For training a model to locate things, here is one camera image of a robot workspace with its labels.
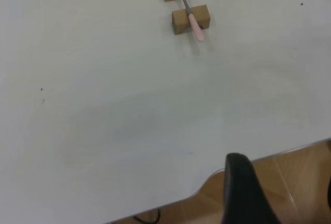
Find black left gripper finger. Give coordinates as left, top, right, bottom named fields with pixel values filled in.
left=222, top=153, right=282, bottom=224

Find pink handled grey spoon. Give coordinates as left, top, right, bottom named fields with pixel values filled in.
left=170, top=0, right=205, bottom=42

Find arched wooden block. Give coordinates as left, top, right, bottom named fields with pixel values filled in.
left=172, top=4, right=211, bottom=36

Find black cable under table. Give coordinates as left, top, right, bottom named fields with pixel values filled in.
left=133, top=207, right=161, bottom=224

